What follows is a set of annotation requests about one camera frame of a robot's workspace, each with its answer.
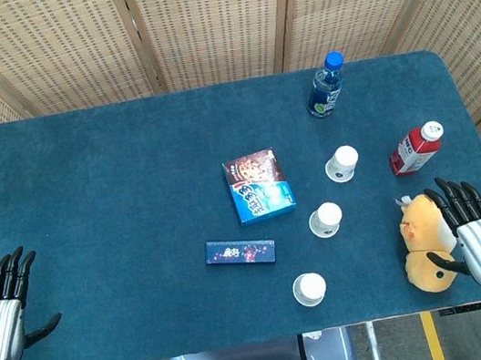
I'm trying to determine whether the woven bamboo folding screen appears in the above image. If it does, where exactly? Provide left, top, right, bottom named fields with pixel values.
left=0, top=0, right=481, bottom=349

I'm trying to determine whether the white table leg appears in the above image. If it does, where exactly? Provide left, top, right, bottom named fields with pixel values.
left=364, top=321, right=385, bottom=360

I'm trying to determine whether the blue sports drink bottle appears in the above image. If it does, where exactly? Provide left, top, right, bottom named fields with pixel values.
left=299, top=49, right=354, bottom=121

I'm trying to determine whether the white floral paper cup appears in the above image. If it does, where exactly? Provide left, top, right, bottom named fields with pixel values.
left=289, top=270, right=331, bottom=310
left=322, top=143, right=363, bottom=186
left=305, top=200, right=347, bottom=242

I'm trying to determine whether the yellow plush toy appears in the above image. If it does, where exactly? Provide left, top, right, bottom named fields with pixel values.
left=393, top=188, right=467, bottom=299

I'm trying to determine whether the dark blue long box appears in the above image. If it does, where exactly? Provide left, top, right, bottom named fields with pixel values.
left=202, top=230, right=279, bottom=275

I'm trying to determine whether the blue cookie box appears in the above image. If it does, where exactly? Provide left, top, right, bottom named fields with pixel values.
left=220, top=144, right=301, bottom=229

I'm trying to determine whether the blue table mat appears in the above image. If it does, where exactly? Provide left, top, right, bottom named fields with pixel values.
left=0, top=40, right=481, bottom=360

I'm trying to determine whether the red bottle with white cap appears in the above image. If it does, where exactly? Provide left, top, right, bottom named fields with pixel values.
left=383, top=118, right=451, bottom=179

